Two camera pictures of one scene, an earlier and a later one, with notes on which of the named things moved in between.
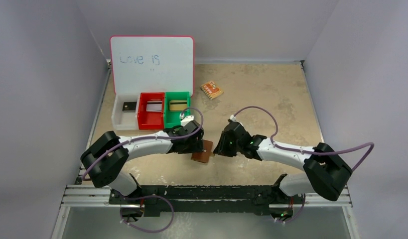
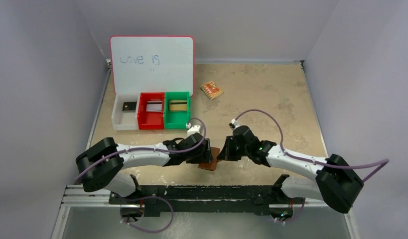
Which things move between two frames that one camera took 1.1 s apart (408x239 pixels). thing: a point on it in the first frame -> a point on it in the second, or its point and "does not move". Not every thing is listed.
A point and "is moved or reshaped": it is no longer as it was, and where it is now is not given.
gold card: (178, 105) does not move
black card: (129, 106) does not move
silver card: (154, 106) does not move
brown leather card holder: (204, 156) is moved or reshaped
